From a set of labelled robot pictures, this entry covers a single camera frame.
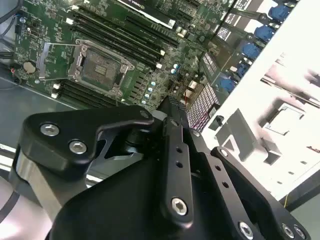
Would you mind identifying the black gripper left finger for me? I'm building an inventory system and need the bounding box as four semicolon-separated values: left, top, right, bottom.
8;96;196;225

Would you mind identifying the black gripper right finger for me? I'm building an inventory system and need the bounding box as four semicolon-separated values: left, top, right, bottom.
169;96;311;240

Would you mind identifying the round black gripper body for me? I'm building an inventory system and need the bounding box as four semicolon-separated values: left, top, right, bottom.
46;154;234;240

